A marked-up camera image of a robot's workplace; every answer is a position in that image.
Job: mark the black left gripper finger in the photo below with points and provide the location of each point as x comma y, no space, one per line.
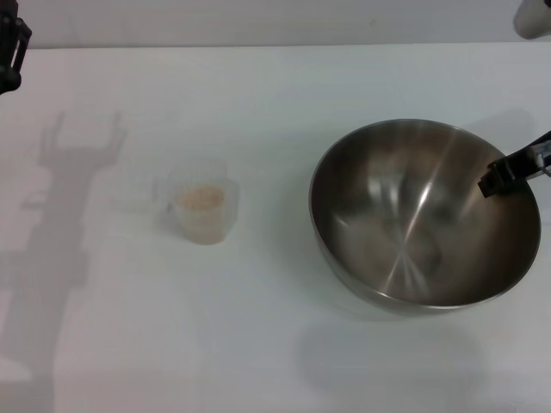
9,47

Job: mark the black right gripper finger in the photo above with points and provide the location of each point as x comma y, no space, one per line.
501,172

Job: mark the stainless steel mixing bowl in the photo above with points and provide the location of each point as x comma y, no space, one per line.
400,241

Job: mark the white rice grains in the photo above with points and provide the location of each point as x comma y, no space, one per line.
201,197

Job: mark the clear plastic measuring cup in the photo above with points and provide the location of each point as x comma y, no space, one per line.
202,226

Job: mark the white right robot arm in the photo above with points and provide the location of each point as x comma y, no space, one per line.
534,17

